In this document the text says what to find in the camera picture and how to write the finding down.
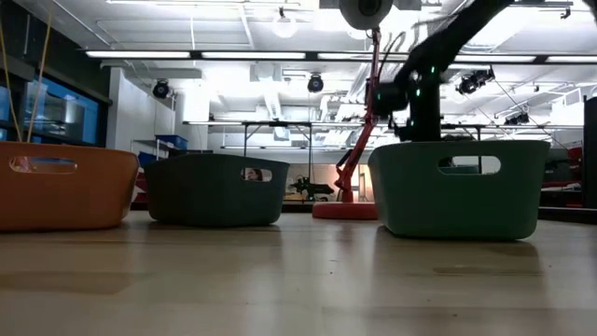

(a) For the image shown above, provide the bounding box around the orange plastic bin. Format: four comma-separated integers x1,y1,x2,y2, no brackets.
0,141,140,233

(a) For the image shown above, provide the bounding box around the overhead light bar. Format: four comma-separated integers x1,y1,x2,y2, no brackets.
83,49,597,65

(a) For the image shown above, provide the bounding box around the black rig post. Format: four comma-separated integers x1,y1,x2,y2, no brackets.
582,95,597,210

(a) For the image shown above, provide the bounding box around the blue storage bin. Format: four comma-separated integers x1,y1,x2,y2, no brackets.
155,133,189,151

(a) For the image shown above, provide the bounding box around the light green plastic bin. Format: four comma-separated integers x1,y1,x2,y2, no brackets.
367,139,551,242

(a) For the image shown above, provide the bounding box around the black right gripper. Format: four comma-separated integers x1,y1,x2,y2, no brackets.
395,105,454,169

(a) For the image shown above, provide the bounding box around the red desk lamp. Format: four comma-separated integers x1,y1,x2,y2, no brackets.
311,0,395,221

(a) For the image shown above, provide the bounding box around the white hanging ring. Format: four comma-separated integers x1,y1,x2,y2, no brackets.
271,7,299,40

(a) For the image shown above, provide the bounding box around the black ceiling track light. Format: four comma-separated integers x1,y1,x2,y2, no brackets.
503,111,531,127

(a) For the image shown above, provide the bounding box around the black ceiling spotlight cluster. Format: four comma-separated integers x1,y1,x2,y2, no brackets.
456,68,496,97

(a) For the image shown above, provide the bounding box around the black hanging cord reel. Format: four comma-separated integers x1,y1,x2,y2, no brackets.
152,78,171,100
306,73,326,94

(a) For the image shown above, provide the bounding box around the blue-lit window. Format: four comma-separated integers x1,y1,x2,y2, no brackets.
22,77,100,147

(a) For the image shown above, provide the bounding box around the yellow cable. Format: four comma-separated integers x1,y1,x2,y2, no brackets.
0,22,23,143
26,12,52,144

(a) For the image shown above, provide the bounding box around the dark green plastic bin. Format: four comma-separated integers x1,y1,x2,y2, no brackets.
143,153,291,229

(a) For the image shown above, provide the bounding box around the black tabletop device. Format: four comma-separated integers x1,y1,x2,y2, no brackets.
287,175,336,201

